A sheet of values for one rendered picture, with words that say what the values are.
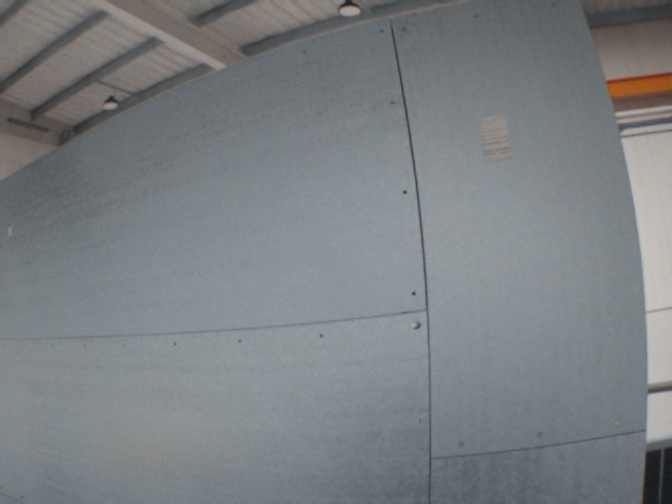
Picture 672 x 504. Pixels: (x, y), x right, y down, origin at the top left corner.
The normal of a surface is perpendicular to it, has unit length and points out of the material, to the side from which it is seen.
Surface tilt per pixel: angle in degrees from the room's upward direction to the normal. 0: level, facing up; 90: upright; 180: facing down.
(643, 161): 90
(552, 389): 90
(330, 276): 90
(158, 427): 90
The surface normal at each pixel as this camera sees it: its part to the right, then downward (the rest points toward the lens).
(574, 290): -0.50, -0.11
